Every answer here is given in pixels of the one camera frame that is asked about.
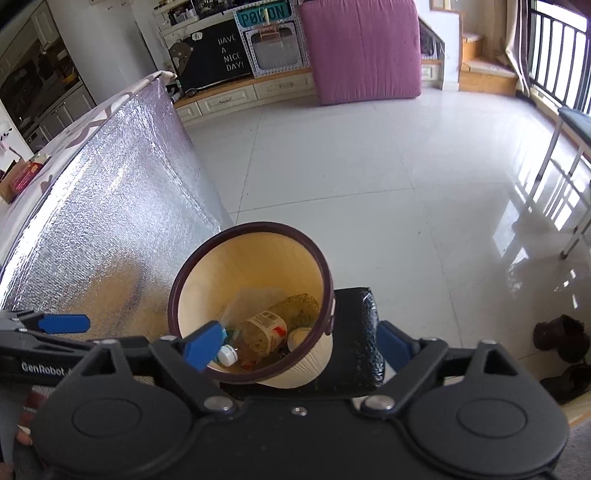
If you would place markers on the patterned tablecloth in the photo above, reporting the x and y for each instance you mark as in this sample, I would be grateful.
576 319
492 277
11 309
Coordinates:
87 131

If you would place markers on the teal plate sign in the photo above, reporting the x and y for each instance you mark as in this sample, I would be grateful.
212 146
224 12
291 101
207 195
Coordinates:
263 16

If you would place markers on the pink mattress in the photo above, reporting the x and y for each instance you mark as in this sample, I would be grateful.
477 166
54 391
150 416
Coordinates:
360 50

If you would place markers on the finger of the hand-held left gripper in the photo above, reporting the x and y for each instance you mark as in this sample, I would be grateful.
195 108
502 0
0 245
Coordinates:
51 340
64 323

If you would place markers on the cluttered wall shelf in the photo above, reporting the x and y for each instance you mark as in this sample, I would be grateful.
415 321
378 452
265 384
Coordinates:
198 11

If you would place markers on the cream drawer cabinet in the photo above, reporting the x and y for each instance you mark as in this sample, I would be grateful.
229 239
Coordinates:
240 99

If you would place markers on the wood pattern trash bin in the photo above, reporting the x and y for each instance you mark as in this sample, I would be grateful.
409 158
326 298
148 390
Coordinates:
258 263

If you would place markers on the white stair side panel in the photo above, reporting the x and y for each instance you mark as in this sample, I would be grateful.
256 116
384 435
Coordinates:
450 46

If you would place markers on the white paper cup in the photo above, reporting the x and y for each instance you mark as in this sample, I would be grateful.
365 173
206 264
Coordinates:
300 339

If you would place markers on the brown cardboard box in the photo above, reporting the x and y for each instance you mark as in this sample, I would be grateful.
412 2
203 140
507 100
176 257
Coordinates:
6 184

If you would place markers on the beige curtain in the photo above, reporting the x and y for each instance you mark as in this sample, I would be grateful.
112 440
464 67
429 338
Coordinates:
519 46

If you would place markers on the dark brown shoe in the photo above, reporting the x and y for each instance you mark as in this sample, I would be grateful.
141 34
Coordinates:
568 383
561 334

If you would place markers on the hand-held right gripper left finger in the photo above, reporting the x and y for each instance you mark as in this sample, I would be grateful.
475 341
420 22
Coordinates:
203 346

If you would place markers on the person's left hand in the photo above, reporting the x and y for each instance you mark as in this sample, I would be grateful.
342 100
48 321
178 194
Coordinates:
24 436

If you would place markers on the white legged chair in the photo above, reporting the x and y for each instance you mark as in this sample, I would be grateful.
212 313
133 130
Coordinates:
577 122

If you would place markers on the olive speckled wrapper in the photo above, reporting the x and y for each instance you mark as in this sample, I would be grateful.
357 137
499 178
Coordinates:
298 309

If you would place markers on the light wooden furniture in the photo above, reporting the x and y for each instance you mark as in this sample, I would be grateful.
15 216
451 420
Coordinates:
579 408

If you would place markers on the labelled plastic bottle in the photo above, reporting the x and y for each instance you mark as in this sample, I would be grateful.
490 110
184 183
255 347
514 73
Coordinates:
263 333

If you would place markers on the black window railing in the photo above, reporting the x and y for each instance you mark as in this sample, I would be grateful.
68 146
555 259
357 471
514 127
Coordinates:
554 55

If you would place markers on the black sign board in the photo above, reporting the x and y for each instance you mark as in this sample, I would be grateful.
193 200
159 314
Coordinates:
217 55

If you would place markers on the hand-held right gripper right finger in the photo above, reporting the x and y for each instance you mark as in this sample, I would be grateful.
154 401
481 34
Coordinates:
397 346

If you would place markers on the silver foil insulation sheet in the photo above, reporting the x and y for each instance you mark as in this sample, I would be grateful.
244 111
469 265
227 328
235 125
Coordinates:
115 207

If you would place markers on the wooden steps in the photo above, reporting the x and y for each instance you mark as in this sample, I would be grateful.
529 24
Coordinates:
485 76

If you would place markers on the grey riveted frame screen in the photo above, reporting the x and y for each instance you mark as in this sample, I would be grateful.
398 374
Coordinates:
277 53

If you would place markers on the white glass door cabinet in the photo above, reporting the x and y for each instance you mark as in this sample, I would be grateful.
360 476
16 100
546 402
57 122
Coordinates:
46 78

